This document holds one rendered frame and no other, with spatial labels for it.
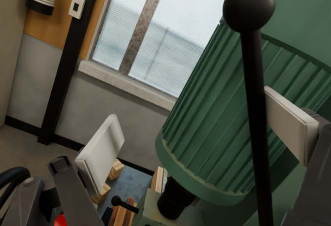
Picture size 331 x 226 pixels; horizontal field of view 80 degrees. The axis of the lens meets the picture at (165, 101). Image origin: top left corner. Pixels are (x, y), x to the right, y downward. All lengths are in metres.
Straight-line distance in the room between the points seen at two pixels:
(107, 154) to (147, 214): 0.27
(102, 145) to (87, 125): 1.77
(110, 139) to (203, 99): 0.14
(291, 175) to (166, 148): 0.18
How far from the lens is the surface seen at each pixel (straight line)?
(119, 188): 0.67
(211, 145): 0.27
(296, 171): 0.34
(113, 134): 0.18
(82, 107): 1.87
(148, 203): 0.44
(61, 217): 0.43
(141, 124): 1.81
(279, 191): 0.35
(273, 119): 0.17
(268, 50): 0.25
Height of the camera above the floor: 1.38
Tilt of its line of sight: 20 degrees down
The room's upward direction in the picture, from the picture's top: 27 degrees clockwise
